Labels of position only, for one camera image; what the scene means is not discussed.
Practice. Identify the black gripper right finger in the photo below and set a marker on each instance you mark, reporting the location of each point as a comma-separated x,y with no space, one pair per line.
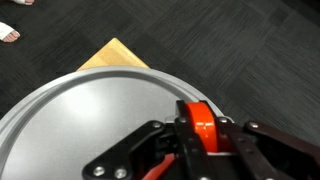
268,153

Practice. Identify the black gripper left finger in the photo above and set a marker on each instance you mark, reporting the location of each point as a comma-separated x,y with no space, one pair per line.
136,154

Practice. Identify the red teapot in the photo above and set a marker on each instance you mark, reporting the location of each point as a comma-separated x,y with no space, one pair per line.
203,123

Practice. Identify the round grey metal tray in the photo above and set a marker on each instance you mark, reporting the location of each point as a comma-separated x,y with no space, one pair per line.
60,127

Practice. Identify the person's foot in sandal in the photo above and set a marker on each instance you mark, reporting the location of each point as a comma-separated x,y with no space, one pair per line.
7,33

